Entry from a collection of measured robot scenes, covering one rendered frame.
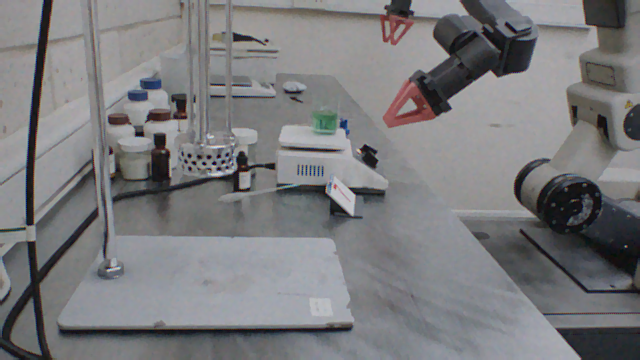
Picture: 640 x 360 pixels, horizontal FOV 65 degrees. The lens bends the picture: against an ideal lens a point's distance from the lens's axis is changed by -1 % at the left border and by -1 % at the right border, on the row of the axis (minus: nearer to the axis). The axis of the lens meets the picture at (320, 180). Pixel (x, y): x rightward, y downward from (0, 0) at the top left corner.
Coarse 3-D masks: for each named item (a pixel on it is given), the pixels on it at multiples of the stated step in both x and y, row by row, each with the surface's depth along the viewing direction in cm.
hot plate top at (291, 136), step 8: (288, 128) 96; (296, 128) 97; (304, 128) 97; (280, 136) 91; (288, 136) 91; (296, 136) 91; (304, 136) 92; (312, 136) 92; (320, 136) 92; (328, 136) 92; (336, 136) 93; (344, 136) 93; (280, 144) 88; (288, 144) 88; (296, 144) 88; (304, 144) 88; (312, 144) 88; (320, 144) 88; (328, 144) 88; (336, 144) 88; (344, 144) 88
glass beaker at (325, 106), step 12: (312, 96) 91; (324, 96) 94; (336, 96) 94; (312, 108) 92; (324, 108) 90; (336, 108) 91; (312, 120) 92; (324, 120) 91; (336, 120) 92; (312, 132) 93; (324, 132) 92; (336, 132) 93
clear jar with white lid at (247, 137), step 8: (232, 128) 97; (240, 128) 97; (240, 136) 92; (248, 136) 93; (256, 136) 95; (240, 144) 93; (248, 144) 93; (256, 144) 95; (248, 152) 94; (256, 152) 96; (248, 160) 94; (256, 160) 96; (256, 168) 97
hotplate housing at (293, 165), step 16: (288, 160) 88; (304, 160) 88; (320, 160) 88; (336, 160) 88; (352, 160) 88; (288, 176) 89; (304, 176) 89; (320, 176) 89; (336, 176) 89; (352, 176) 89; (368, 176) 89; (368, 192) 90; (384, 192) 90
